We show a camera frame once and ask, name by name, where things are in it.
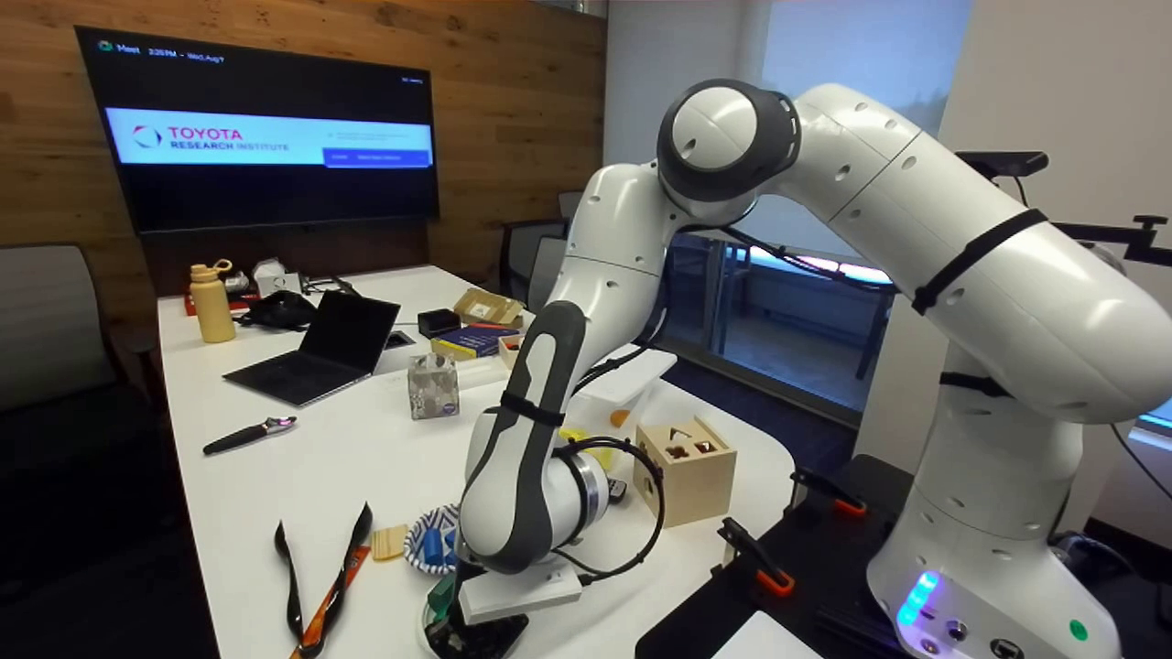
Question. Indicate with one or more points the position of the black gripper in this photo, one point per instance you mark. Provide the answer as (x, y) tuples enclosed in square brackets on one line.
[(489, 637)]

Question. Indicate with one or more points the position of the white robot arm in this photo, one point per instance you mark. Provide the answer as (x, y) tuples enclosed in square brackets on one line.
[(975, 244)]

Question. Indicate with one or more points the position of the green toy cylinder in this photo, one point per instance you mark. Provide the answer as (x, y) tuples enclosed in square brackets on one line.
[(441, 595)]

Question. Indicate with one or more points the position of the blue toy block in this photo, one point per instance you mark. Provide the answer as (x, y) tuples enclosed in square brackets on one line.
[(432, 548)]

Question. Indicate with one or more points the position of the beige wooden piece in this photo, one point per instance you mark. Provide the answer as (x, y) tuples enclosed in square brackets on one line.
[(391, 543)]

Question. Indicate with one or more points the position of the black orange tongs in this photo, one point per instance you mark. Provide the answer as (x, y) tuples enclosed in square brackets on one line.
[(347, 569)]

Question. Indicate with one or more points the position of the wooden shape sorter box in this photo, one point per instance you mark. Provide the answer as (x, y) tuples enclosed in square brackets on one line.
[(699, 478)]

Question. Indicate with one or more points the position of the white sheet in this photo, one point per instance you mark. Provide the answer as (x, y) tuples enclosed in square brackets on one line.
[(763, 641)]

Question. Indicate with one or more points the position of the black orange clamp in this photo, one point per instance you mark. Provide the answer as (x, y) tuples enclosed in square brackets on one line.
[(837, 495), (763, 569)]

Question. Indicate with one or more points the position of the small light wooden tray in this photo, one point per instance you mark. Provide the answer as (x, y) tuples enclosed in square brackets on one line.
[(509, 353)]

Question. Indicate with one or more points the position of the flat blue box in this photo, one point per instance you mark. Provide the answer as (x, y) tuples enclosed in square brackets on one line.
[(478, 342)]

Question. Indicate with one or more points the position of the black marker pen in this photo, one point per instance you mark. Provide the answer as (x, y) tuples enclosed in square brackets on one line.
[(244, 436)]

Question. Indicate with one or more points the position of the small black box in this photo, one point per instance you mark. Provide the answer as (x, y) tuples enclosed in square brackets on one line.
[(439, 322)]

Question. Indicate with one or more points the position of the tan cardboard box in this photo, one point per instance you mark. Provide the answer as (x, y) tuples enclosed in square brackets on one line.
[(489, 309)]

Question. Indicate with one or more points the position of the black laptop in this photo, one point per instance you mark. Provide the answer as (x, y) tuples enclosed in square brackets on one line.
[(341, 334)]

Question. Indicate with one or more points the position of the grey office chair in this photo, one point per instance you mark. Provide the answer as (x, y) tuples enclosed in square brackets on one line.
[(547, 274), (569, 210)]

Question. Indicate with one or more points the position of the dark office chair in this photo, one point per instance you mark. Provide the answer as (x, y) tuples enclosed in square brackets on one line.
[(517, 259)]

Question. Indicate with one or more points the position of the black pouch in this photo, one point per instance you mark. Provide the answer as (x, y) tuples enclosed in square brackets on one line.
[(279, 309)]

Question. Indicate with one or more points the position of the small white object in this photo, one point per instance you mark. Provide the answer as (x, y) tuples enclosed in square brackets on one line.
[(274, 274)]

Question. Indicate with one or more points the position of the glass window panel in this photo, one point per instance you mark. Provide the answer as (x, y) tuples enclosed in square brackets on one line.
[(794, 342)]

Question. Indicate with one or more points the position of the yellow water bottle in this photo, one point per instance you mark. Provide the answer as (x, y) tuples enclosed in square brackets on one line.
[(209, 313)]

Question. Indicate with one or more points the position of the large grey chair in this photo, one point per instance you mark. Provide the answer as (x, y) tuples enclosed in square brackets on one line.
[(49, 315)]

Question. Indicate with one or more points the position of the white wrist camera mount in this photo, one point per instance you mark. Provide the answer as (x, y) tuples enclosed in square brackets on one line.
[(524, 588)]

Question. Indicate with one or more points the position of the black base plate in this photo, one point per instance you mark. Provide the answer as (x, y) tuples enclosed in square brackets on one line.
[(844, 561)]

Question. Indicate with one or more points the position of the wall mounted tv screen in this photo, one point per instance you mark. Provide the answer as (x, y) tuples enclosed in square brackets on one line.
[(244, 86)]

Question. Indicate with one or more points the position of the black camera stand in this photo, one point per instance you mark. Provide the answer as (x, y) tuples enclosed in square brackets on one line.
[(1139, 233)]

